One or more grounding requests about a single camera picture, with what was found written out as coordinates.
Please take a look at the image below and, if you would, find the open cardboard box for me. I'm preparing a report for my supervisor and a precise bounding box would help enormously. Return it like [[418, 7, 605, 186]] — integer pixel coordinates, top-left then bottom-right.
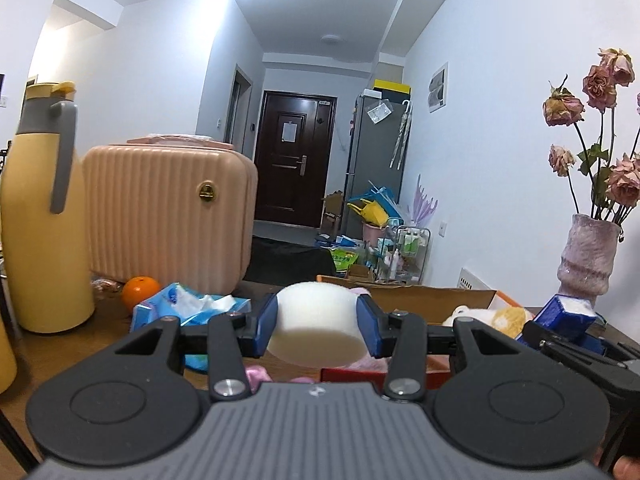
[[322, 191, 346, 238]]

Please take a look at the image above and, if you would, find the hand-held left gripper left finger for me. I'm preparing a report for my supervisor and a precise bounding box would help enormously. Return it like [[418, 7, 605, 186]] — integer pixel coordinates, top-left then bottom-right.
[[114, 292, 279, 401]]

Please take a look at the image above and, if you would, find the grey refrigerator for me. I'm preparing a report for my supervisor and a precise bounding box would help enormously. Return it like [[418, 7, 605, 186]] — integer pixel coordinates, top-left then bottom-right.
[[341, 89, 411, 241]]

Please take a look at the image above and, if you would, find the blue tissue pack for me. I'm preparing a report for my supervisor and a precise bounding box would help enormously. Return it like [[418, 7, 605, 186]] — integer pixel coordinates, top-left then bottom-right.
[[131, 282, 252, 371]]

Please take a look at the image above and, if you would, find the black fabric bag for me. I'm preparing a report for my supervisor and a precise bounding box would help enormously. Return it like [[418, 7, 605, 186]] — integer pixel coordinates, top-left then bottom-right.
[[244, 236, 337, 285]]

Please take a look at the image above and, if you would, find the wire storage cart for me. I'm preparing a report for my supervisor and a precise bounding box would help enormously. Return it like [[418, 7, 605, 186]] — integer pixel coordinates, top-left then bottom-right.
[[375, 226, 432, 286]]

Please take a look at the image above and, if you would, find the pile of blue yellow bags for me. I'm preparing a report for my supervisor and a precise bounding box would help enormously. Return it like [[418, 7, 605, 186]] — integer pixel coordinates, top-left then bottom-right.
[[346, 185, 406, 228]]

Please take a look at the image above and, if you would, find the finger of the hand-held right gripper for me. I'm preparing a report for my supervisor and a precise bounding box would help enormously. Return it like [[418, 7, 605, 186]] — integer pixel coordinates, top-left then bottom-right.
[[575, 314, 626, 353], [520, 295, 576, 348]]

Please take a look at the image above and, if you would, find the yellow mug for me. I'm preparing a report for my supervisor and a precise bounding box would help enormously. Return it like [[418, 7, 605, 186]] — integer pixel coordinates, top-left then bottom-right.
[[0, 317, 18, 395]]

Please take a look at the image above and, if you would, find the clear candy wrapper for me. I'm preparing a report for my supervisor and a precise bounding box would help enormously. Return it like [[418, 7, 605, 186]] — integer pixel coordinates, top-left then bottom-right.
[[90, 277, 123, 296]]

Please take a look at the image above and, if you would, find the green printed bag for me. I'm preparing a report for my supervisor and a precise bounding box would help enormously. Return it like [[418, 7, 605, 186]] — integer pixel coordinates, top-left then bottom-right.
[[331, 249, 360, 273]]

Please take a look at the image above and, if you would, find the orange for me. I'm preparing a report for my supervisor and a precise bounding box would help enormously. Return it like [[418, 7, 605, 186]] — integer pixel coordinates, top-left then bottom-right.
[[121, 276, 162, 313]]

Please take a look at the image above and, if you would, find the white leaning panel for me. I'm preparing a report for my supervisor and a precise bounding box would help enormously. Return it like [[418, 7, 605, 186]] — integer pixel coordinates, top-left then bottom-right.
[[457, 266, 493, 291]]

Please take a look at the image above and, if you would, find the pink bucket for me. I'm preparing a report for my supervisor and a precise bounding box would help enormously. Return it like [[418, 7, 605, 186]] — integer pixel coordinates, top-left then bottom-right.
[[361, 221, 388, 248]]

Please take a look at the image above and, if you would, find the white wall panel box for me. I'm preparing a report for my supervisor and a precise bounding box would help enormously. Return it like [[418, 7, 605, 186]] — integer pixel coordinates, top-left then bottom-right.
[[428, 62, 448, 113]]

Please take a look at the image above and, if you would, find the dark brown door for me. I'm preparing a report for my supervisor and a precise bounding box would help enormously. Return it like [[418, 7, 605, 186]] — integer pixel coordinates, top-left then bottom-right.
[[254, 91, 337, 228]]

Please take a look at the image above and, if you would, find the person's right hand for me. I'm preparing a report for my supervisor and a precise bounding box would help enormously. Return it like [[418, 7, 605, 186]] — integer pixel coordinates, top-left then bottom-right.
[[612, 456, 640, 480]]

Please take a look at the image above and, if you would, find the yellow plush toy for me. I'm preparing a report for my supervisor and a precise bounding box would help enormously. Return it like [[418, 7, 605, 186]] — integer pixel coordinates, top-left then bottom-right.
[[442, 305, 533, 338]]

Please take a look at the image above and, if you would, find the folded white umbrella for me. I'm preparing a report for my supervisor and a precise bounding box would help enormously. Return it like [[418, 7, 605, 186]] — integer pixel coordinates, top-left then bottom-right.
[[390, 100, 413, 171]]

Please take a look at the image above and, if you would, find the red printed cardboard box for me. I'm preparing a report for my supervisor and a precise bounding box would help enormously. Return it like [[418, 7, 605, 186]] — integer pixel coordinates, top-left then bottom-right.
[[316, 274, 538, 391]]

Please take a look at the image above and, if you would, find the white round sponge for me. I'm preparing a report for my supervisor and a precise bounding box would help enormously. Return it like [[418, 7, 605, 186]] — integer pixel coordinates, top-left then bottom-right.
[[267, 282, 366, 367]]

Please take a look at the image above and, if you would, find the grey interior door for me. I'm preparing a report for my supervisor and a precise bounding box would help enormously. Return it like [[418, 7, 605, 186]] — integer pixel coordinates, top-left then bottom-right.
[[225, 65, 253, 158]]

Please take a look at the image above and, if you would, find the small purple drawstring pouch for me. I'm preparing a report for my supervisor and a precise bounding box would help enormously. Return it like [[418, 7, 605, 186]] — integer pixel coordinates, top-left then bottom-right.
[[244, 365, 311, 395]]

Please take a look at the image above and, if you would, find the pink flat bag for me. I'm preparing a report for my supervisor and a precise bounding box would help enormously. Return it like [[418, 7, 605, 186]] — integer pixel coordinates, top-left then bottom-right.
[[127, 134, 236, 148]]

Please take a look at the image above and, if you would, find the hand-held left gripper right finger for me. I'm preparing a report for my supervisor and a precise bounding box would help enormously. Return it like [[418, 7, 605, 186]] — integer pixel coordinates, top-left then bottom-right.
[[356, 294, 525, 403]]

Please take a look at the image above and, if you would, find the pink ceramic vase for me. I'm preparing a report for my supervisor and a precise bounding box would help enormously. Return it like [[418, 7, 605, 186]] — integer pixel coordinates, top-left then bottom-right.
[[557, 213, 623, 308]]

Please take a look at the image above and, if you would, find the bunch of dried pink roses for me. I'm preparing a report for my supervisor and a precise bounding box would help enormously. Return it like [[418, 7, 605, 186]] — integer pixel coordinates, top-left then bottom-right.
[[542, 47, 640, 226]]

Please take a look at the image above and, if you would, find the yellow thermos jug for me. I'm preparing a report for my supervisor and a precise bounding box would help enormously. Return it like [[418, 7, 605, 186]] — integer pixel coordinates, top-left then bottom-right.
[[0, 81, 97, 335]]

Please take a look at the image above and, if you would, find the purple wall sticker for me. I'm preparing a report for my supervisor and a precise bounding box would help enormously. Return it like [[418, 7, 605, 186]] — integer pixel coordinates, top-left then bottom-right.
[[411, 175, 440, 226]]

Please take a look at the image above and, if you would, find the pink ribbed suitcase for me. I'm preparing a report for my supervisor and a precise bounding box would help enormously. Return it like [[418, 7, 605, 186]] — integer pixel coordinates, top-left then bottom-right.
[[82, 144, 259, 295]]

